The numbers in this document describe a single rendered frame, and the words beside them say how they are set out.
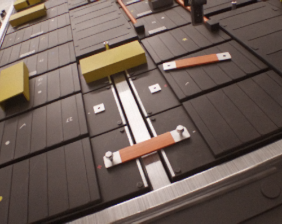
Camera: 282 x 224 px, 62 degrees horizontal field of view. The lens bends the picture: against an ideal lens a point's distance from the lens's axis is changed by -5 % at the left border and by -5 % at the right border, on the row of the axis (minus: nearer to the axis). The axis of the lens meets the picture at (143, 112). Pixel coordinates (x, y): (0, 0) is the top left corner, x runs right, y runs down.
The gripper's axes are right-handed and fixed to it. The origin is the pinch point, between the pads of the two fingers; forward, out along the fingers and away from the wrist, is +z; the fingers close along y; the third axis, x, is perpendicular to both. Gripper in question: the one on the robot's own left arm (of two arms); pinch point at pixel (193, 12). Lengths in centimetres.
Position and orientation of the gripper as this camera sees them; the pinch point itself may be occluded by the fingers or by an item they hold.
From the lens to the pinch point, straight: 51.2
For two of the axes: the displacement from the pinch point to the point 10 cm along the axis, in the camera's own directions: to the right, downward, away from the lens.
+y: 0.3, 7.1, -7.1
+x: 9.8, -1.6, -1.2
